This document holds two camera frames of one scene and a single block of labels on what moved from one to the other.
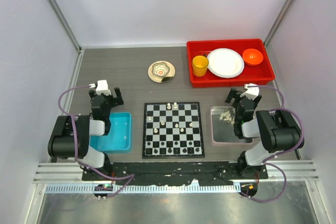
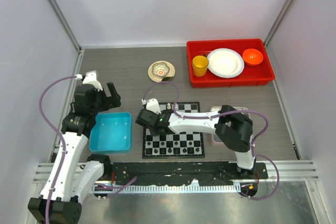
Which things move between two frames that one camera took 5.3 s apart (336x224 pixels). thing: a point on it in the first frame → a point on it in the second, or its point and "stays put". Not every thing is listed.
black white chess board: x=172 y=130 stays put
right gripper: x=231 y=95 → x=153 y=134
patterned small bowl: x=160 y=68 stays put
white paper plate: x=226 y=63 stays put
